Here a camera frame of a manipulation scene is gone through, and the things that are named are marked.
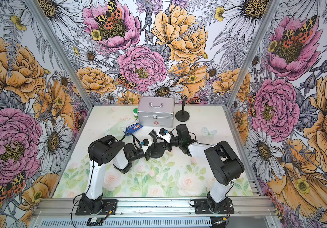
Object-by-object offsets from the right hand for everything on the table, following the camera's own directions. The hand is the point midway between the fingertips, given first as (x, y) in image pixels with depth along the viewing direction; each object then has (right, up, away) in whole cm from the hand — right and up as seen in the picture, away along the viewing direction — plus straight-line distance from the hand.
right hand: (158, 143), depth 88 cm
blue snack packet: (-20, +8, +16) cm, 26 cm away
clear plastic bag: (-31, +6, +18) cm, 36 cm away
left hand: (-1, -5, +6) cm, 8 cm away
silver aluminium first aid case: (-2, +20, +17) cm, 26 cm away
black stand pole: (-2, +6, -8) cm, 10 cm away
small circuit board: (-32, -37, -16) cm, 52 cm away
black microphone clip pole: (+17, +29, +13) cm, 36 cm away
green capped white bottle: (-17, +20, +16) cm, 31 cm away
